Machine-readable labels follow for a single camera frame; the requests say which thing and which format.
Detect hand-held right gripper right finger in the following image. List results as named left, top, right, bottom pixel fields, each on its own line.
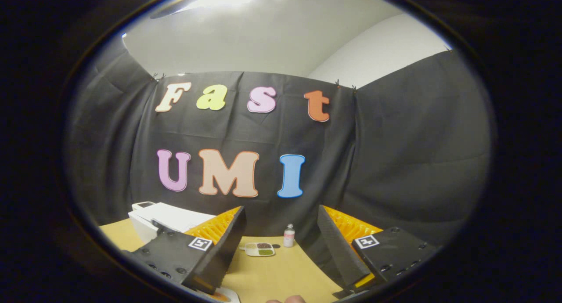
left=316, top=205, right=441, bottom=299

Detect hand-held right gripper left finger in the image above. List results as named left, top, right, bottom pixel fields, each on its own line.
left=125, top=206, right=247, bottom=296

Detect white microwave oven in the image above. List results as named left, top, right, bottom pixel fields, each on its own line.
left=128, top=202, right=216, bottom=245

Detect white divided dish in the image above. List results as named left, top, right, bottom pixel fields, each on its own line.
left=244, top=242, right=276, bottom=257

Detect white square plate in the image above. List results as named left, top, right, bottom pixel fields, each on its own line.
left=198, top=287, right=241, bottom=303

